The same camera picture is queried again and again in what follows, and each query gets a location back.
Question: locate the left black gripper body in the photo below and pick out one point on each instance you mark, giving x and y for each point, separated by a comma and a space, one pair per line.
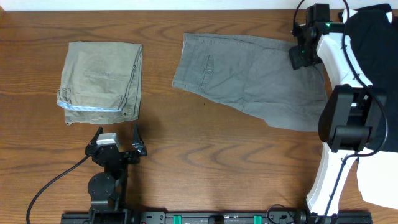
132, 160

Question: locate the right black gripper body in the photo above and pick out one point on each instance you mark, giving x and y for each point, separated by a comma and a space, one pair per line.
303, 56

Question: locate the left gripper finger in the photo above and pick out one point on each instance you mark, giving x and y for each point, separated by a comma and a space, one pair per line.
137, 142
92, 143

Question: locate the grey shorts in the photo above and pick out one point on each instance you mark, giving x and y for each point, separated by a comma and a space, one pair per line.
255, 76

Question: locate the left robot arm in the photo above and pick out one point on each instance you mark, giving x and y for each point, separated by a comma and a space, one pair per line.
107, 189

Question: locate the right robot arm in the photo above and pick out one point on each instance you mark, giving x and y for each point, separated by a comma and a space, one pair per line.
349, 121

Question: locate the folded khaki shorts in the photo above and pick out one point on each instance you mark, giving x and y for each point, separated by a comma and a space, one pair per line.
101, 82

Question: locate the black garment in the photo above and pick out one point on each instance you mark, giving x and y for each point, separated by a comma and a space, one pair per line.
374, 44

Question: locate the white garment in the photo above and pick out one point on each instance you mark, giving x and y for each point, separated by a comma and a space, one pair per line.
377, 175

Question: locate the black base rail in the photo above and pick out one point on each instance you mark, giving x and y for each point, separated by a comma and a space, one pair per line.
273, 216

